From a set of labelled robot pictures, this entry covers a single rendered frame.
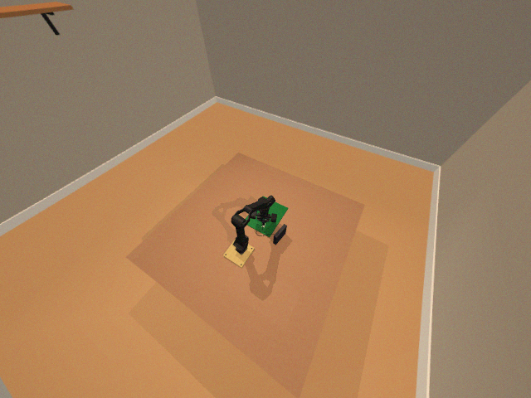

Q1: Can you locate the green circuit board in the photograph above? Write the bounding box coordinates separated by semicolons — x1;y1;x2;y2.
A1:
247;202;288;237

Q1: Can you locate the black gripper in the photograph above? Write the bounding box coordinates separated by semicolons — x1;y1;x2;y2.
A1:
251;211;277;223

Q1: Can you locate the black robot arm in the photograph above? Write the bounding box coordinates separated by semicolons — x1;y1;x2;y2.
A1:
231;196;275;254

